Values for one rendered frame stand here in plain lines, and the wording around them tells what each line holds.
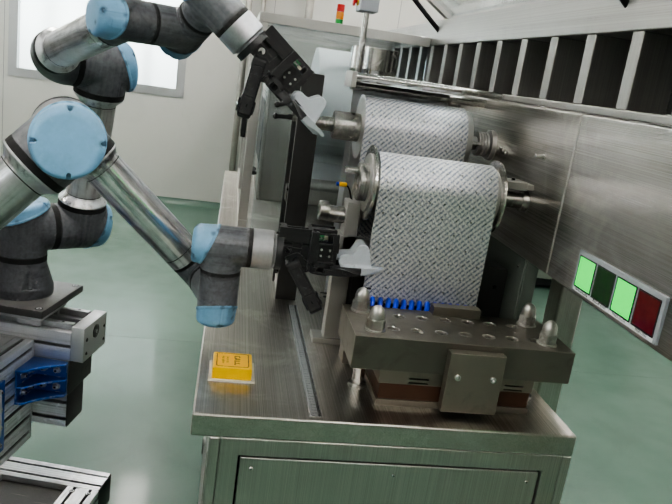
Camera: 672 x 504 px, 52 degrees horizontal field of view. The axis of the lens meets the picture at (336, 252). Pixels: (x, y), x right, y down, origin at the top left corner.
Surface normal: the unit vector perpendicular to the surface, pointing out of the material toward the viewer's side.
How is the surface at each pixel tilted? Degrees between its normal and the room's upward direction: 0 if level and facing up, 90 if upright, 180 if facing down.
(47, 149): 85
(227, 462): 90
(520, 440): 90
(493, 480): 90
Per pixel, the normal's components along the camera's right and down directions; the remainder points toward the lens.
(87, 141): 0.48, 0.19
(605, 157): -0.98, -0.10
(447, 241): 0.13, 0.26
